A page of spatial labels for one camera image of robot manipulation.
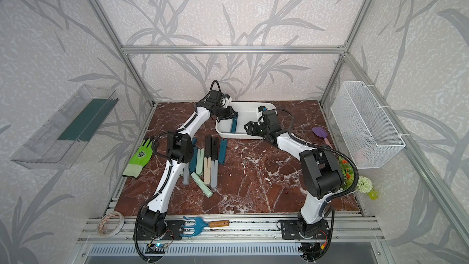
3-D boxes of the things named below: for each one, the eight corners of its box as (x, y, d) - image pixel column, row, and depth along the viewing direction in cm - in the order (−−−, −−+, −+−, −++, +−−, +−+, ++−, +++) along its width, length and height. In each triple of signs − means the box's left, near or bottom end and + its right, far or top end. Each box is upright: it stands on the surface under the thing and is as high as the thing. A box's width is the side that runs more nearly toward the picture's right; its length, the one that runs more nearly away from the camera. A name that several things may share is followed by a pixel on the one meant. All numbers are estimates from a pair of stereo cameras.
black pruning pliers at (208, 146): (205, 158, 98) (204, 155, 96) (205, 137, 106) (205, 135, 104) (211, 157, 98) (210, 155, 96) (211, 137, 106) (210, 134, 104)
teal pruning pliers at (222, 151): (218, 164, 95) (217, 161, 93) (220, 141, 104) (220, 139, 102) (225, 164, 95) (225, 161, 93) (227, 141, 104) (227, 139, 102)
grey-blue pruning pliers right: (211, 188, 87) (210, 186, 85) (211, 162, 96) (211, 160, 93) (217, 187, 87) (217, 185, 85) (217, 162, 96) (217, 159, 94)
